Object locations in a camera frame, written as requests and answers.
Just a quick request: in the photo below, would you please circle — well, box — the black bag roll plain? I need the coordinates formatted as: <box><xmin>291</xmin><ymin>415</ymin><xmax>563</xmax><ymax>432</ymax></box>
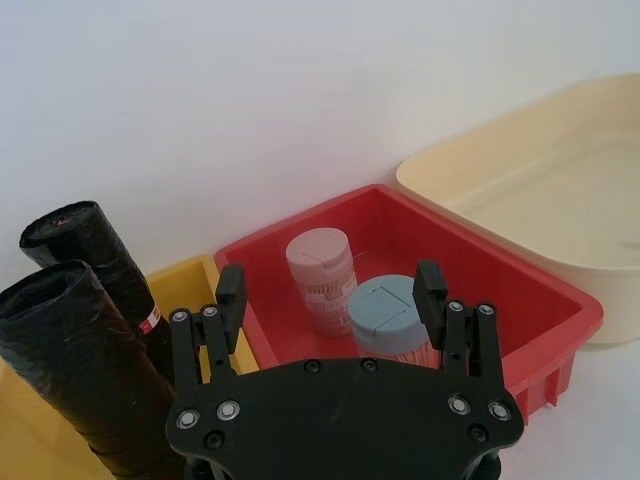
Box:
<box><xmin>0</xmin><ymin>259</ymin><xmax>189</xmax><ymax>480</ymax></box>

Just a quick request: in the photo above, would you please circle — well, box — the pink lidded toothpick jar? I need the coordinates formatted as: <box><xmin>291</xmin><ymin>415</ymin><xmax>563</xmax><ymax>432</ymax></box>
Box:
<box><xmin>285</xmin><ymin>227</ymin><xmax>357</xmax><ymax>339</ymax></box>

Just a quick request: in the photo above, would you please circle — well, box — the black bag roll red label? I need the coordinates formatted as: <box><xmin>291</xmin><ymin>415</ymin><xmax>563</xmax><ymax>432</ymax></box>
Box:
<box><xmin>18</xmin><ymin>200</ymin><xmax>176</xmax><ymax>386</ymax></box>

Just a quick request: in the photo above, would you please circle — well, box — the yellow plastic bin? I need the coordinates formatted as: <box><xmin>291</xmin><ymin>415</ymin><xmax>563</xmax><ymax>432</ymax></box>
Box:
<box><xmin>0</xmin><ymin>253</ymin><xmax>259</xmax><ymax>480</ymax></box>

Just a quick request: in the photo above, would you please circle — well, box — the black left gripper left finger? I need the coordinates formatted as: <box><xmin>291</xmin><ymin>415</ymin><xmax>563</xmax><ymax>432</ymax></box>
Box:
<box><xmin>168</xmin><ymin>263</ymin><xmax>248</xmax><ymax>404</ymax></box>

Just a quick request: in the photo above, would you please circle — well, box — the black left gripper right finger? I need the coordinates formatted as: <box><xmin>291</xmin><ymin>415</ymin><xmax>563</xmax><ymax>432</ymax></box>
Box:
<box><xmin>412</xmin><ymin>259</ymin><xmax>506</xmax><ymax>391</ymax></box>

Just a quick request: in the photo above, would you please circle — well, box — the red plastic bin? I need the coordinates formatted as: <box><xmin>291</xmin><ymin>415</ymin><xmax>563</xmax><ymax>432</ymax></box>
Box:
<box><xmin>213</xmin><ymin>183</ymin><xmax>605</xmax><ymax>426</ymax></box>

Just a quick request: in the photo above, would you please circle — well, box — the cream oval plastic tub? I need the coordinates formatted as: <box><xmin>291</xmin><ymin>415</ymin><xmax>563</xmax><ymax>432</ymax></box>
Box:
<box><xmin>394</xmin><ymin>72</ymin><xmax>640</xmax><ymax>347</ymax></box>

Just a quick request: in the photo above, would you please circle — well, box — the blue lidded toothpick jar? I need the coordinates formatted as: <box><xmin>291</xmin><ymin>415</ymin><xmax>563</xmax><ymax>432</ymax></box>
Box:
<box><xmin>346</xmin><ymin>275</ymin><xmax>441</xmax><ymax>371</ymax></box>

